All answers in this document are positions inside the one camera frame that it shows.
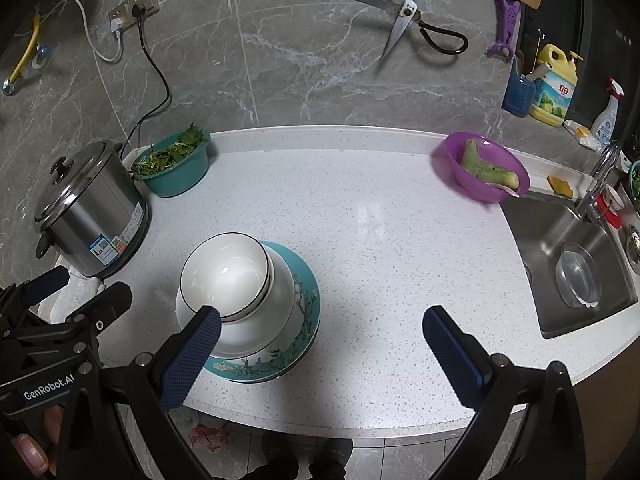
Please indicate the stainless steel sink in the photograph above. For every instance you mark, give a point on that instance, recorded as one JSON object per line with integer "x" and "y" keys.
{"x": 545, "y": 245}

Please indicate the purple peeler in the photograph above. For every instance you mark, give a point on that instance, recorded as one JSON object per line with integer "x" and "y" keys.
{"x": 507, "y": 25}

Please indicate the teal floral plate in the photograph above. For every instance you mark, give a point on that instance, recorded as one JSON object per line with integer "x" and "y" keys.
{"x": 250, "y": 376}
{"x": 302, "y": 275}

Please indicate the dark-rimmed floral bowl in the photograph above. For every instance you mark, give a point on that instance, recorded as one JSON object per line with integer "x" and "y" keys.
{"x": 220, "y": 270}

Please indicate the chrome faucet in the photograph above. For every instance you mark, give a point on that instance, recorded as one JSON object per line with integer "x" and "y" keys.
{"x": 597, "y": 180}

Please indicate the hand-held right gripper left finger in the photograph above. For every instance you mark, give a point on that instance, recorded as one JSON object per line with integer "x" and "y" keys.
{"x": 192, "y": 360}

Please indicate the pink patterned cloth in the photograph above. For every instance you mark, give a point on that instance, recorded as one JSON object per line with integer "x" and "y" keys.
{"x": 212, "y": 437}

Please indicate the leafy green vegetables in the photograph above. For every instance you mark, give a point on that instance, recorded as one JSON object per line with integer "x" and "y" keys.
{"x": 167, "y": 152}

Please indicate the green plastic basin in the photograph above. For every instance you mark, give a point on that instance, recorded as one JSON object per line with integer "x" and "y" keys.
{"x": 180, "y": 175}

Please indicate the wall power outlet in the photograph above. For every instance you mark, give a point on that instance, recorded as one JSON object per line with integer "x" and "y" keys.
{"x": 150, "y": 0}

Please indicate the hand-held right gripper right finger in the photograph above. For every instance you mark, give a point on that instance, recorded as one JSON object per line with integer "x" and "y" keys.
{"x": 452, "y": 355}

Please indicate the white cloth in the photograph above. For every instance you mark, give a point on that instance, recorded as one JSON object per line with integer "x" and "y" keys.
{"x": 75, "y": 295}

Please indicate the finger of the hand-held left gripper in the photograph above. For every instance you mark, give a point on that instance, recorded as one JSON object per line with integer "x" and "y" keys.
{"x": 105, "y": 302}
{"x": 47, "y": 282}

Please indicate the clear glass bowl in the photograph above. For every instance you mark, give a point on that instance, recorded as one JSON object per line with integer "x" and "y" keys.
{"x": 577, "y": 275}

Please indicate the yellow detergent bottle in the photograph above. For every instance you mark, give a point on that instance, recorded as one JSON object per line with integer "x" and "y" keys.
{"x": 552, "y": 92}

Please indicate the stainless steel rice cooker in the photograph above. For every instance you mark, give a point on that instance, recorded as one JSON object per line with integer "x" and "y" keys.
{"x": 100, "y": 220}

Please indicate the person's left hand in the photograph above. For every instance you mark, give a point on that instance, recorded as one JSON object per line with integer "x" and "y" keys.
{"x": 30, "y": 452}

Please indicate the white spray bottle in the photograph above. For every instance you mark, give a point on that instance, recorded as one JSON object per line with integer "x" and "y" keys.
{"x": 606, "y": 120}

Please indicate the red and white holder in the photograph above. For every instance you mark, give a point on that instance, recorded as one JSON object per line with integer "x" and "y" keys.
{"x": 610, "y": 207}

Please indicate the steel pot lid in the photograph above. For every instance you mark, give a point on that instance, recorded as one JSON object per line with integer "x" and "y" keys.
{"x": 634, "y": 250}

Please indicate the blue utensil holder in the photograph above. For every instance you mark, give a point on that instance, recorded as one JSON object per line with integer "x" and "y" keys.
{"x": 517, "y": 97}

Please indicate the white and yellow packet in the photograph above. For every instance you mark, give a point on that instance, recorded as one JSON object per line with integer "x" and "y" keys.
{"x": 582, "y": 135}

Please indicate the steel rice cooker lid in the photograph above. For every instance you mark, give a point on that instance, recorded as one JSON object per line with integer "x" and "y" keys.
{"x": 70, "y": 182}

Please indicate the large white bowl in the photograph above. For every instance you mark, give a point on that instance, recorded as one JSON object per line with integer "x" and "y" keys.
{"x": 282, "y": 310}

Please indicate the yellow sponge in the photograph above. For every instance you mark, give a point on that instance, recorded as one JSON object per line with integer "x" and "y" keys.
{"x": 559, "y": 185}

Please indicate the peeled green lettuce stem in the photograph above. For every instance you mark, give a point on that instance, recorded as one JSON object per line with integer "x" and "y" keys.
{"x": 502, "y": 176}
{"x": 472, "y": 160}

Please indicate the white utensil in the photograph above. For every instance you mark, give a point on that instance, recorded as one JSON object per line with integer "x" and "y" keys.
{"x": 509, "y": 190}

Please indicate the person's black shoe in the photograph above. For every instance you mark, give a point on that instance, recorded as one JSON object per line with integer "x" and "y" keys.
{"x": 332, "y": 460}
{"x": 282, "y": 460}

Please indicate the blue valve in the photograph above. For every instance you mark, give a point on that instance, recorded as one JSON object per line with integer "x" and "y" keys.
{"x": 41, "y": 56}

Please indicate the purple plastic basin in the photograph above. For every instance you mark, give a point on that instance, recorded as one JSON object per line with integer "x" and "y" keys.
{"x": 455, "y": 170}

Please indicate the teal basin with greens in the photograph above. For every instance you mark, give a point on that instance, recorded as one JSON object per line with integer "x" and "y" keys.
{"x": 635, "y": 185}

